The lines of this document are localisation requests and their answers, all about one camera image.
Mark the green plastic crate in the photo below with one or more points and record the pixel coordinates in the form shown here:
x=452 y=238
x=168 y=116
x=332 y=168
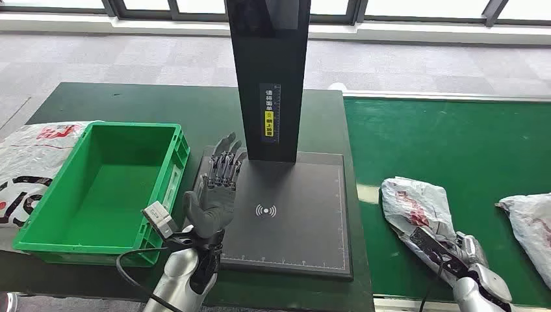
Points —
x=107 y=194

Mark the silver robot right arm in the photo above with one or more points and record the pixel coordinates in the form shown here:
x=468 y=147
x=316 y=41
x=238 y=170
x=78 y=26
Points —
x=478 y=293

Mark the silver conveyor side rail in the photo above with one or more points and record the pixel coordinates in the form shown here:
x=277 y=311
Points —
x=400 y=305
x=430 y=95

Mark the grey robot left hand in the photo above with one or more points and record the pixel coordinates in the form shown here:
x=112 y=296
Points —
x=213 y=206

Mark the white round conveyor cap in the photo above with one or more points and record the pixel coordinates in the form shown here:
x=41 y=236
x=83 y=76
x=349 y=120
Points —
x=338 y=86

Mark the black yellow label sticker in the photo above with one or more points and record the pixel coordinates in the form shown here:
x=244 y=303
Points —
x=270 y=114

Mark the black inbound scanner machine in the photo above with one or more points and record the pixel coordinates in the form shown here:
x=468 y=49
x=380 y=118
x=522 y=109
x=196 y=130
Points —
x=297 y=215

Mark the large white printed bag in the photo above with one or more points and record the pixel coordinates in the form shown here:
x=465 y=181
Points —
x=26 y=163

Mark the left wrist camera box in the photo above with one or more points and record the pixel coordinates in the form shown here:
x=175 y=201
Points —
x=159 y=218

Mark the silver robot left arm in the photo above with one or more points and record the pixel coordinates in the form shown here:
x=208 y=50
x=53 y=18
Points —
x=181 y=280

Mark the green conveyor belt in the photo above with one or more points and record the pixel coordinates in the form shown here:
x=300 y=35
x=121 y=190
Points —
x=452 y=142

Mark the grey poly mailer parcel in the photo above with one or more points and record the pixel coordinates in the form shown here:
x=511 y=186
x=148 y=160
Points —
x=409 y=198
x=529 y=228

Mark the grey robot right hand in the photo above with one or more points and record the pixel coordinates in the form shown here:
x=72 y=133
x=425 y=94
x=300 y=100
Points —
x=471 y=252

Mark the white window sill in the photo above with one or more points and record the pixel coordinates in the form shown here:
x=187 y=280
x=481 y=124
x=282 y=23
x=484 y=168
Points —
x=129 y=26

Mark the dark green table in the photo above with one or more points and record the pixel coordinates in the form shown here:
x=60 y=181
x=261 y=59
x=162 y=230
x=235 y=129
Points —
x=129 y=103

